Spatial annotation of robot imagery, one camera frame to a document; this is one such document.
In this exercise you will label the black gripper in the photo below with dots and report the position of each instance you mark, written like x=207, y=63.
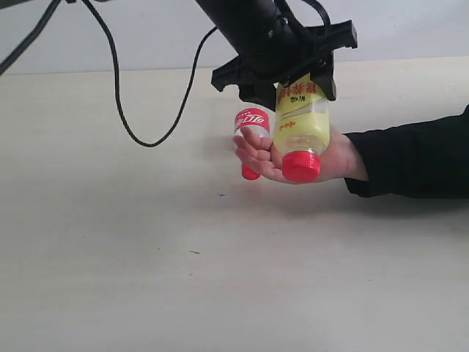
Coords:
x=287, y=57

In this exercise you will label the yellow drink bottle red cap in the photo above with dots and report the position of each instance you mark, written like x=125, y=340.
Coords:
x=302, y=130

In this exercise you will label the clear red label cola bottle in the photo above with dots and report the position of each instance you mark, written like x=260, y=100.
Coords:
x=254, y=146

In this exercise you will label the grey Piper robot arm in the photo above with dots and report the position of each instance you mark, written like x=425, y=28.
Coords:
x=248, y=24

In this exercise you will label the black sleeved forearm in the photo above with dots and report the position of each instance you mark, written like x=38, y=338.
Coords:
x=423, y=160

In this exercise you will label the person's open bare hand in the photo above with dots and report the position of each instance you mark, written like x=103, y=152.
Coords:
x=340, y=160

